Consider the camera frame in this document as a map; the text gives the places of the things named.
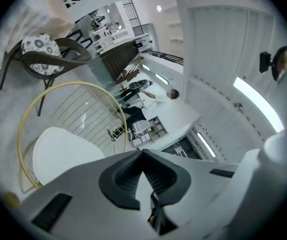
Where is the ceiling light panel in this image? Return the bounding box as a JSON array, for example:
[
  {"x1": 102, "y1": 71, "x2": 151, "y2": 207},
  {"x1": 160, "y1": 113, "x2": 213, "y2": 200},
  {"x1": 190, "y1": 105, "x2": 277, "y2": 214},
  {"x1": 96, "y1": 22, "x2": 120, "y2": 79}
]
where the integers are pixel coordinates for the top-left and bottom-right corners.
[{"x1": 233, "y1": 76, "x2": 284, "y2": 133}]

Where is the white desk with drawers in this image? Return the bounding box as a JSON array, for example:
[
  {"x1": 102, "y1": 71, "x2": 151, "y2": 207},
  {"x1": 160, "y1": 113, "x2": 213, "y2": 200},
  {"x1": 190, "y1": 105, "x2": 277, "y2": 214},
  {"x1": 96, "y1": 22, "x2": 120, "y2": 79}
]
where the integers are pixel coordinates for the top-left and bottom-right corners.
[{"x1": 129, "y1": 132, "x2": 151, "y2": 148}]

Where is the dark glass door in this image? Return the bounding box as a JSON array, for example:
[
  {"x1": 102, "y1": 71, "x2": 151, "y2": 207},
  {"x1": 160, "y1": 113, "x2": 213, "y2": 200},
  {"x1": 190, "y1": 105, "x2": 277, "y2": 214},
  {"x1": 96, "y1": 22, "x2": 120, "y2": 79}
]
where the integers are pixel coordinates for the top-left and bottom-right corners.
[{"x1": 162, "y1": 136, "x2": 204, "y2": 161}]

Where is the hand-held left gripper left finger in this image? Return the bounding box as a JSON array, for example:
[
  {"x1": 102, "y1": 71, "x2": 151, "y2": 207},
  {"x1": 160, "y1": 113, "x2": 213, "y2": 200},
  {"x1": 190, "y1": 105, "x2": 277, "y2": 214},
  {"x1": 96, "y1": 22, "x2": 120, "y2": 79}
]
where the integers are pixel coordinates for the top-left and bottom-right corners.
[{"x1": 19, "y1": 148, "x2": 157, "y2": 240}]

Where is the person's tan shoe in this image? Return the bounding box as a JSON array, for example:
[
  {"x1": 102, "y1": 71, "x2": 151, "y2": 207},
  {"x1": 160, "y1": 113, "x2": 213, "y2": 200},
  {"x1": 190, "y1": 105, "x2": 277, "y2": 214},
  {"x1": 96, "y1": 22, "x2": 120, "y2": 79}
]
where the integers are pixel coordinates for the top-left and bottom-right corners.
[{"x1": 2, "y1": 191, "x2": 22, "y2": 209}]

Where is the black head camera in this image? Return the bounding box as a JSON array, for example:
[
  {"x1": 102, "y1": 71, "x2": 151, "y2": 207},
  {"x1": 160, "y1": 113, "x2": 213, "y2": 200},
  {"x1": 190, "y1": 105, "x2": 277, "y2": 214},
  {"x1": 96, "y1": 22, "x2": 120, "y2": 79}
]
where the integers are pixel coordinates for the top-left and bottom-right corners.
[{"x1": 259, "y1": 51, "x2": 274, "y2": 74}]

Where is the black stair railing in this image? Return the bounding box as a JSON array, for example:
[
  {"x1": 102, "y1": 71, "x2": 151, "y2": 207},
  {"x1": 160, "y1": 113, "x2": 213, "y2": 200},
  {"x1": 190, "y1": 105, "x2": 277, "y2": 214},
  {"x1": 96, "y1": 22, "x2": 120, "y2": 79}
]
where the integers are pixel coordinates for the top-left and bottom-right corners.
[{"x1": 122, "y1": 0, "x2": 154, "y2": 37}]

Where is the brown wicker chair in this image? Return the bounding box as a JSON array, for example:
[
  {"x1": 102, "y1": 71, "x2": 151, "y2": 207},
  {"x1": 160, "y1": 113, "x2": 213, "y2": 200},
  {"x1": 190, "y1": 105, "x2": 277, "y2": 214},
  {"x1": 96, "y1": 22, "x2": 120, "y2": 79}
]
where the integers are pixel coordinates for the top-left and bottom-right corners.
[{"x1": 0, "y1": 36, "x2": 92, "y2": 117}]

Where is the gold wire chair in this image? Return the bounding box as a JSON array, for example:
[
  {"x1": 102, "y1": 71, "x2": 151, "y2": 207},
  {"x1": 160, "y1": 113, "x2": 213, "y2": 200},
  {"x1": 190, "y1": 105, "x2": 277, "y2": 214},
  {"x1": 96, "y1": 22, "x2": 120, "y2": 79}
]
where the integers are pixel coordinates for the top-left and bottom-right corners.
[{"x1": 17, "y1": 81, "x2": 129, "y2": 195}]

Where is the black white floral seat pad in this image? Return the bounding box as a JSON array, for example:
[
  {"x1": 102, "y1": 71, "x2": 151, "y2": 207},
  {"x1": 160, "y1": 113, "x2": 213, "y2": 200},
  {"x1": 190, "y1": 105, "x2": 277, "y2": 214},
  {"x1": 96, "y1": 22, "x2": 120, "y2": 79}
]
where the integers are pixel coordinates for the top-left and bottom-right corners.
[{"x1": 20, "y1": 33, "x2": 65, "y2": 75}]

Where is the glass table black frame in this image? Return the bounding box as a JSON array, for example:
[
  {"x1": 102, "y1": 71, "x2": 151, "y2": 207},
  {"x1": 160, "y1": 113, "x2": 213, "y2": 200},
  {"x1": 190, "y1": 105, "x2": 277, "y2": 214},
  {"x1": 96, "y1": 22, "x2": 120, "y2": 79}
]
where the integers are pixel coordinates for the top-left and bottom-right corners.
[{"x1": 65, "y1": 16, "x2": 102, "y2": 52}]

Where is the white round cushion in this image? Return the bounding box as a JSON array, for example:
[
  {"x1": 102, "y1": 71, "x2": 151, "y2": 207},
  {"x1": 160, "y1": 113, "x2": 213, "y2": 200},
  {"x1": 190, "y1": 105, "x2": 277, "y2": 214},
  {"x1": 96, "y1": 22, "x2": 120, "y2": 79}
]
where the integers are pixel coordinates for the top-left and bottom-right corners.
[{"x1": 32, "y1": 126, "x2": 106, "y2": 186}]

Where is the white cubby shelf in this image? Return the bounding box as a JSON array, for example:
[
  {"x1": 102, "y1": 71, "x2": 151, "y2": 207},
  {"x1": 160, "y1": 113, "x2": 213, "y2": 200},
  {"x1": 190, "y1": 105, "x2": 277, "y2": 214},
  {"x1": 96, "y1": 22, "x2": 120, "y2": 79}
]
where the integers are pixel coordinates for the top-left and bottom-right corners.
[{"x1": 147, "y1": 116, "x2": 169, "y2": 144}]

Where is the checked beige tablecloth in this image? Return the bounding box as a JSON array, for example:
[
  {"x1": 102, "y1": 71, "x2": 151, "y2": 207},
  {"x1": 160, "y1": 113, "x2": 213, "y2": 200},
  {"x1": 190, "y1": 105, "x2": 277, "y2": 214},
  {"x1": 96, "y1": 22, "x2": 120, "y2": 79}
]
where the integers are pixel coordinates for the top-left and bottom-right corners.
[{"x1": 0, "y1": 0, "x2": 74, "y2": 71}]

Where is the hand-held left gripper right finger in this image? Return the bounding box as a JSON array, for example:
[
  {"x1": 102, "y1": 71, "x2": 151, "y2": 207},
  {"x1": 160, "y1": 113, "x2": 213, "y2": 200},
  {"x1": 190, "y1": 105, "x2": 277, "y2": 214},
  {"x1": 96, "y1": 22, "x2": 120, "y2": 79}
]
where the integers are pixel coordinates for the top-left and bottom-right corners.
[{"x1": 142, "y1": 148, "x2": 241, "y2": 229}]

